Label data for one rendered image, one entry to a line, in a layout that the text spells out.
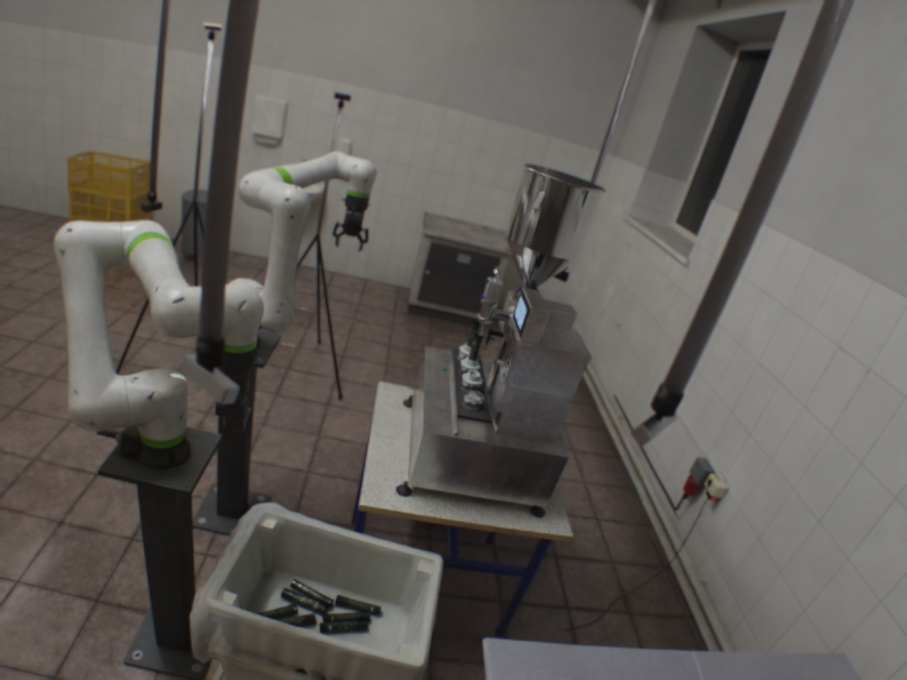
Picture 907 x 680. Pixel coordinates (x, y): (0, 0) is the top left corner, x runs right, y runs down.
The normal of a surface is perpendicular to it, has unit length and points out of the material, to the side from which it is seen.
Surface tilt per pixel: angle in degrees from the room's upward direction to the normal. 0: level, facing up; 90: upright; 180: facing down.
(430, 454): 90
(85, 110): 90
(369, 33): 90
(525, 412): 90
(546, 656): 0
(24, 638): 0
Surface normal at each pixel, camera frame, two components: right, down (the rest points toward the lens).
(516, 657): 0.25, -0.86
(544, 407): 0.04, 0.47
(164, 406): 0.59, 0.48
